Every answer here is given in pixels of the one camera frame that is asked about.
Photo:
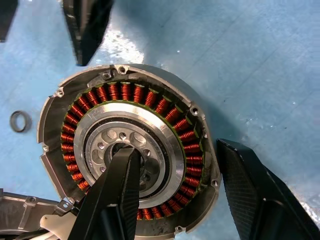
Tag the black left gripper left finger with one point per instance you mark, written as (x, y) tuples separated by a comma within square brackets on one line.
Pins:
[(112, 190)]

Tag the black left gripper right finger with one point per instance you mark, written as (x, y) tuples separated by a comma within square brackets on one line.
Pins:
[(252, 197)]

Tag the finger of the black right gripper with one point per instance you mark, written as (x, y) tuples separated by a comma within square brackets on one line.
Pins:
[(6, 15), (87, 27)]

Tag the silver motor housing copper coils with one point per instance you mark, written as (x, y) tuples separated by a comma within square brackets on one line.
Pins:
[(160, 130)]

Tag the finned silver motor lid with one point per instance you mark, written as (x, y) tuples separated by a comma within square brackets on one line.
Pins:
[(17, 212)]

